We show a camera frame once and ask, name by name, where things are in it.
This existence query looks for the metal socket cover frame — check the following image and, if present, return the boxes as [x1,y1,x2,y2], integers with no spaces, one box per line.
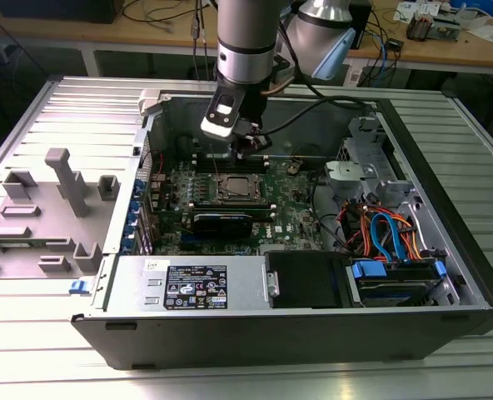
[217,172,261,200]

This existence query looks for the RAM slot with white clips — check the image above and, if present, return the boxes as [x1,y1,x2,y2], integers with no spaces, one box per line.
[192,162,269,168]
[192,154,269,160]

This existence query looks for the black drive bay cover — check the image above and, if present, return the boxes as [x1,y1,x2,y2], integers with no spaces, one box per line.
[266,251,350,309]

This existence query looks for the green motherboard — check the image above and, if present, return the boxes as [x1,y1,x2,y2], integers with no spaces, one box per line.
[144,156,343,258]

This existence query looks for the installed RAM stick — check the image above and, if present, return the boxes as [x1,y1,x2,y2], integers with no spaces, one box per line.
[194,207,276,221]

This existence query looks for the silver metal drive cage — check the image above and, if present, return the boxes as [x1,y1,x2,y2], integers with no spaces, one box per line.
[323,116,418,209]

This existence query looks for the black graphics card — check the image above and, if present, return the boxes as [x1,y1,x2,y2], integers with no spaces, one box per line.
[192,211,255,239]

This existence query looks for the black upright tower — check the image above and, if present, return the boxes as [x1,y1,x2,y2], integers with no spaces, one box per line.
[352,0,373,50]

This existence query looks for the copper finned heatsink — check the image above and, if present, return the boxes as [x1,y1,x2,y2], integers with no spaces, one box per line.
[405,11,434,42]

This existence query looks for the white printed cards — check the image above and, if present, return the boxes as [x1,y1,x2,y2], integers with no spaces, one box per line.
[396,0,441,14]

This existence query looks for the blue disk carrier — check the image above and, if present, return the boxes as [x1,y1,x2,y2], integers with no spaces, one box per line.
[351,258,446,288]

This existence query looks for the grey metal device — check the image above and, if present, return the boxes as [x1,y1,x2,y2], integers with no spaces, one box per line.
[431,14,466,43]

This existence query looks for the silver power supply with label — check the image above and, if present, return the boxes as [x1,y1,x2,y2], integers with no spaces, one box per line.
[104,253,272,312]

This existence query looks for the large black box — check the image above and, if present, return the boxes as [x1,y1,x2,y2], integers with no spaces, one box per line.
[0,0,125,25]

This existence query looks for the wooden desk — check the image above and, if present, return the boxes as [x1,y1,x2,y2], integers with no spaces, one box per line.
[0,0,493,78]

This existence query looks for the black and grey PC case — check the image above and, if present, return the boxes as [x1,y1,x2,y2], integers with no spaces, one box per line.
[70,85,493,372]

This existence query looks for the hard disk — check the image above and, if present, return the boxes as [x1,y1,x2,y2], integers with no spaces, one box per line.
[356,266,439,308]

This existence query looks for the grey plastic parts rack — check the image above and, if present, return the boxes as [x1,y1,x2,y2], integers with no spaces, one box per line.
[0,147,121,280]

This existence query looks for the white paper sheet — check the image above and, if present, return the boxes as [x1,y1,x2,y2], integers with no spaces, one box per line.
[466,23,493,45]

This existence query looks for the blue box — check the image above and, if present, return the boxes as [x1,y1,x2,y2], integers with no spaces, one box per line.
[462,0,493,17]

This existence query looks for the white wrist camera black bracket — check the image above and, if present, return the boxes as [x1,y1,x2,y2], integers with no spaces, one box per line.
[199,81,247,139]

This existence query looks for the thick black camera cable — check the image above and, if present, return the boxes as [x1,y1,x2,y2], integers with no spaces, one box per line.
[258,70,376,138]

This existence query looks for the black power wire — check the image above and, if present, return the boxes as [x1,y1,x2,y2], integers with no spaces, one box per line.
[310,170,354,256]

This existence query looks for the thin red wire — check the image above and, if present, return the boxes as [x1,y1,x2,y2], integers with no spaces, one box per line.
[140,148,165,176]

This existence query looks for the blue network cable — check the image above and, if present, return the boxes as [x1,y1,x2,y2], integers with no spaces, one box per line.
[375,32,393,89]

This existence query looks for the orange power wire bundle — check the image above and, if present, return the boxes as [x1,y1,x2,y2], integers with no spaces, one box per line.
[340,199,429,262]

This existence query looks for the blue flat data wire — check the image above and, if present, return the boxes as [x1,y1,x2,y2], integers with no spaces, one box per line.
[369,214,394,263]
[379,211,414,264]

